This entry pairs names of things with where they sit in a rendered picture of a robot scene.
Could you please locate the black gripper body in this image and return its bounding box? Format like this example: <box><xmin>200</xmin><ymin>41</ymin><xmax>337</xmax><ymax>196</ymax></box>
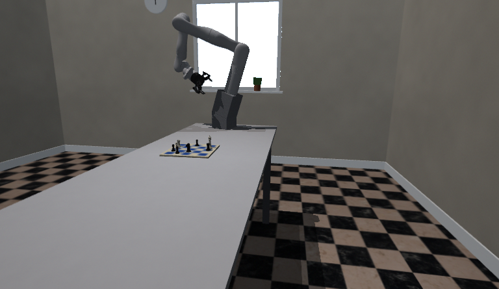
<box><xmin>190</xmin><ymin>72</ymin><xmax>205</xmax><ymax>86</ymax></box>

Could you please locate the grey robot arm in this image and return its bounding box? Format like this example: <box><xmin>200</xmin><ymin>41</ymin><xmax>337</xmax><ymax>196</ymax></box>
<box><xmin>172</xmin><ymin>13</ymin><xmax>250</xmax><ymax>95</ymax></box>

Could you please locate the blue and cream chessboard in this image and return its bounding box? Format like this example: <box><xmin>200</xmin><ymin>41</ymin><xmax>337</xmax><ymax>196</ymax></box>
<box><xmin>159</xmin><ymin>144</ymin><xmax>220</xmax><ymax>158</ymax></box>

